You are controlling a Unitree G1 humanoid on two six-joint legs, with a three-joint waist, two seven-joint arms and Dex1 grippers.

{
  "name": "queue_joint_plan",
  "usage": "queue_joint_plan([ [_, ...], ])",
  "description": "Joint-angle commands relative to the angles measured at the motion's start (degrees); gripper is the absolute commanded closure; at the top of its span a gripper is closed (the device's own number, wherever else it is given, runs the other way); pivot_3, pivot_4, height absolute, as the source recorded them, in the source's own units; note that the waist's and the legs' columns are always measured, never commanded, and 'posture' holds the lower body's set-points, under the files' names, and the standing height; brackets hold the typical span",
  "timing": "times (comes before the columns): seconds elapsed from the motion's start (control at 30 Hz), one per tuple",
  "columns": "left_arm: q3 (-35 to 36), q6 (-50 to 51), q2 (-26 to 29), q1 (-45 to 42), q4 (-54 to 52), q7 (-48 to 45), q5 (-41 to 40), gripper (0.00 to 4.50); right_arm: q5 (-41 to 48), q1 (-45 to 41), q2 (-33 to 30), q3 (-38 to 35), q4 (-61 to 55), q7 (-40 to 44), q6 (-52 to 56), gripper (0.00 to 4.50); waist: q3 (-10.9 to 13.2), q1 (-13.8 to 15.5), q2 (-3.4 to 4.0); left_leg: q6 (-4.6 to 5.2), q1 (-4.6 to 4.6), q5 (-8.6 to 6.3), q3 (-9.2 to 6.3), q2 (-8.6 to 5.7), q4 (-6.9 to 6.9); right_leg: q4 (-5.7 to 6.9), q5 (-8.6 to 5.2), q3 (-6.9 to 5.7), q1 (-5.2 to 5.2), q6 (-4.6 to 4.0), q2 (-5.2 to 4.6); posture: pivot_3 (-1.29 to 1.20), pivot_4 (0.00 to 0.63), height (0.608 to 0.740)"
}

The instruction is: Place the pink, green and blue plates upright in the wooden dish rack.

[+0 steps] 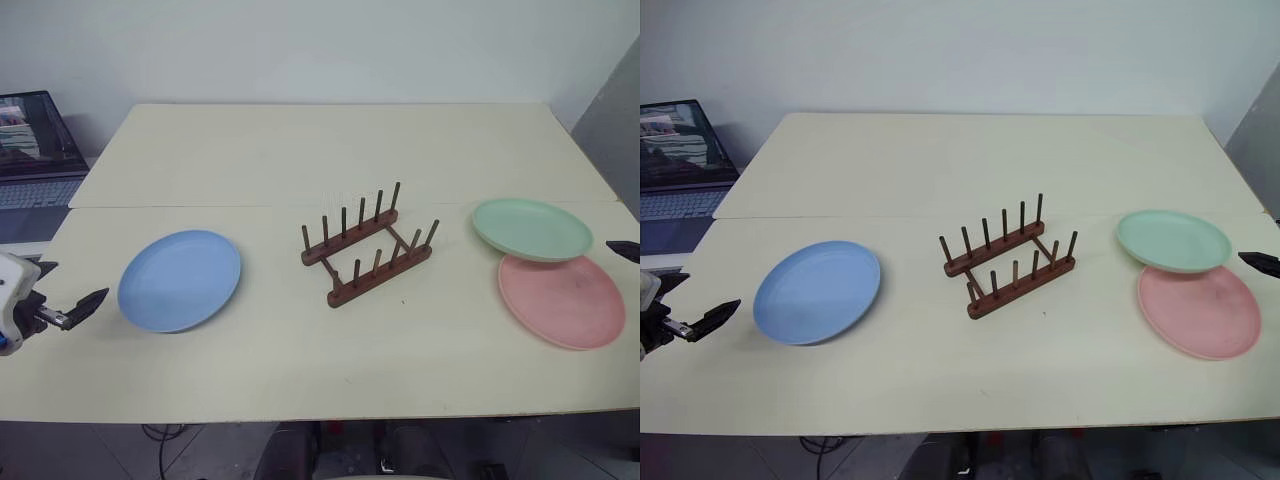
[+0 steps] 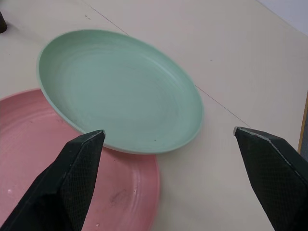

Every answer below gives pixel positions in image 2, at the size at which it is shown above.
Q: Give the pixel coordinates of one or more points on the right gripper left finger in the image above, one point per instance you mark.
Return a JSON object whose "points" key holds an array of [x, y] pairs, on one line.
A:
{"points": [[60, 183]]}

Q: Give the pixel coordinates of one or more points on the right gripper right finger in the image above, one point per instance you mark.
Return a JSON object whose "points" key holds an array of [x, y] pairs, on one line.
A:
{"points": [[276, 178]]}

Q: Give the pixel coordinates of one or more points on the red plate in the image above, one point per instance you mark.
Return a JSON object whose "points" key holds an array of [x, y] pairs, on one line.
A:
{"points": [[29, 134]]}

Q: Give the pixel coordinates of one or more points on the green plate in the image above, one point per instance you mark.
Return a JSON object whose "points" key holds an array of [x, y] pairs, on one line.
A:
{"points": [[120, 91]]}

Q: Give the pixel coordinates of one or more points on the brown wooden dish rack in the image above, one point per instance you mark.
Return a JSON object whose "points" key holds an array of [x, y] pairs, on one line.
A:
{"points": [[3, 22]]}

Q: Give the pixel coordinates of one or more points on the light wooden board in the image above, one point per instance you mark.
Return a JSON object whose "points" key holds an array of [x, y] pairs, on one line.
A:
{"points": [[303, 125]]}

